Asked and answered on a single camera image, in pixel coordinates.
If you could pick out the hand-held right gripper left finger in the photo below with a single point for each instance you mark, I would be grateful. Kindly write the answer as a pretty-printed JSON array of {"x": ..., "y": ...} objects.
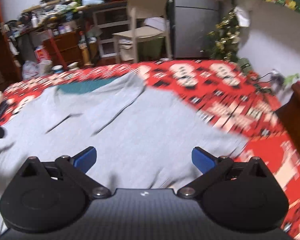
[{"x": 86, "y": 156}]

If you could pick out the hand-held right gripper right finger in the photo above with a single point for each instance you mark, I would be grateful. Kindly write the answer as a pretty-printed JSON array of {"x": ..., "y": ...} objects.
[{"x": 202, "y": 160}]

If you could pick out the grey knit polo shirt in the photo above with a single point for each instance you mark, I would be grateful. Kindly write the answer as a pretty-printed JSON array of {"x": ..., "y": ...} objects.
[{"x": 130, "y": 125}]

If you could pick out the green cutting mat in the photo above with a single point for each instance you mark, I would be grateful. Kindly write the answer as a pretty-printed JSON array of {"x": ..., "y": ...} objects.
[{"x": 85, "y": 86}]

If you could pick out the white plastic bag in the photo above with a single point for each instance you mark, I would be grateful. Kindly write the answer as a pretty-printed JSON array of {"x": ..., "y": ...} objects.
[{"x": 30, "y": 70}]

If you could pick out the red printed blanket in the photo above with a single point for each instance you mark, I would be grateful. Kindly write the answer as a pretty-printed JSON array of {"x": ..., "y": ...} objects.
[{"x": 227, "y": 92}]

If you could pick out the blue ceramic bowl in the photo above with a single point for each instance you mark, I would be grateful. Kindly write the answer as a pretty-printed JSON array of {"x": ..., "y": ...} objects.
[{"x": 57, "y": 69}]

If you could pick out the red cardboard box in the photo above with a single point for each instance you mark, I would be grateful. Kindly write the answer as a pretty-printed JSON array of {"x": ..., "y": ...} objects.
[{"x": 41, "y": 55}]

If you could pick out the wooden door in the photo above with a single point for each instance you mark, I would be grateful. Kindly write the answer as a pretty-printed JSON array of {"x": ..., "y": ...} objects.
[{"x": 0, "y": 42}]

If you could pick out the white ceramic bowl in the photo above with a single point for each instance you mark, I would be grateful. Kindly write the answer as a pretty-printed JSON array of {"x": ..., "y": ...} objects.
[{"x": 73, "y": 66}]

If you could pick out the dark green gift box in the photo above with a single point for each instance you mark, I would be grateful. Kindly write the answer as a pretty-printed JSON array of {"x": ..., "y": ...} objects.
[{"x": 245, "y": 64}]

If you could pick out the wooden nightstand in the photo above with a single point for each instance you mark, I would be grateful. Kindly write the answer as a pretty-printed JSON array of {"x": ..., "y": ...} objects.
[{"x": 297, "y": 115}]

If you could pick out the wooden drawer cabinet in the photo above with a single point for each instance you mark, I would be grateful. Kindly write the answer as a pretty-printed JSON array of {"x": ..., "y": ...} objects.
[{"x": 65, "y": 48}]

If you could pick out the small Christmas tree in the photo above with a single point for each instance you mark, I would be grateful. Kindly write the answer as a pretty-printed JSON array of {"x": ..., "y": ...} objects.
[{"x": 225, "y": 40}]

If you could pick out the grey refrigerator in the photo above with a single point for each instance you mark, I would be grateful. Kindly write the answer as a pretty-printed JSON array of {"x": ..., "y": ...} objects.
[{"x": 195, "y": 22}]

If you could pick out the beige plastic chair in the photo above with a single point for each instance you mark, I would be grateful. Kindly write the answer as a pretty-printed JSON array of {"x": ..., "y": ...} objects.
[{"x": 142, "y": 30}]

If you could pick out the white cloth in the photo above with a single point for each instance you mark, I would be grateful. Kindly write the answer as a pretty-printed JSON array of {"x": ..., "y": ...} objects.
[{"x": 241, "y": 16}]

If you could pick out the black desk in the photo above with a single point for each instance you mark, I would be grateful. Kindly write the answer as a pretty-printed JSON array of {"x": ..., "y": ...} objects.
[{"x": 110, "y": 3}]

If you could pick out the white wall charger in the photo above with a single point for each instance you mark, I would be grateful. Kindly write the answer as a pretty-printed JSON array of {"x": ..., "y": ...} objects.
[{"x": 277, "y": 78}]

